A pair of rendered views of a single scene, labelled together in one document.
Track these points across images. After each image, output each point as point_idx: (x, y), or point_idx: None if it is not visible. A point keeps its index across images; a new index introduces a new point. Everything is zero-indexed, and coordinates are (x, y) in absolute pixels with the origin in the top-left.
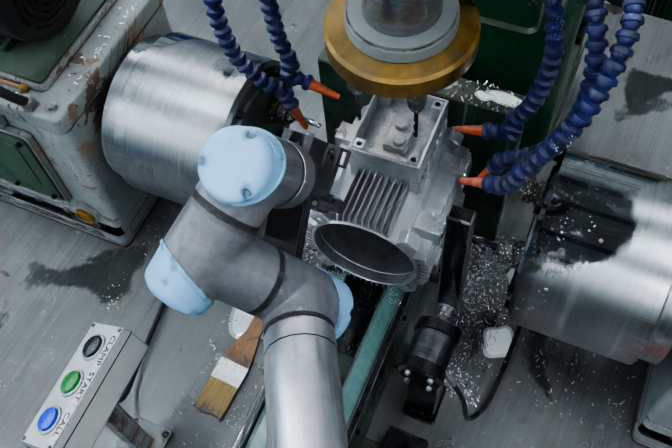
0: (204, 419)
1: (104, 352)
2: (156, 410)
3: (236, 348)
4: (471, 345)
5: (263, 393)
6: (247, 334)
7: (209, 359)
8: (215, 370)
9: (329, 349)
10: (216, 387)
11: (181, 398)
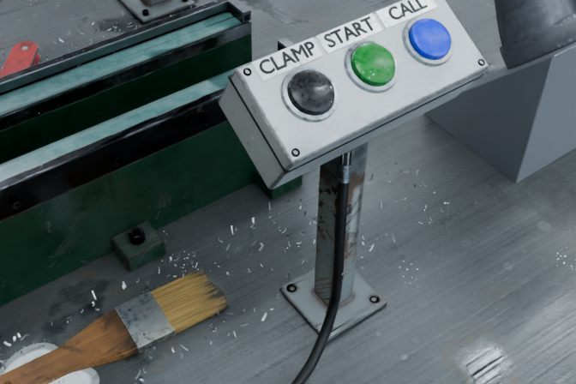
0: (225, 285)
1: (292, 57)
2: (289, 333)
3: (107, 348)
4: None
5: (113, 135)
6: (73, 360)
7: (160, 363)
8: (163, 333)
9: None
10: (179, 309)
11: (241, 329)
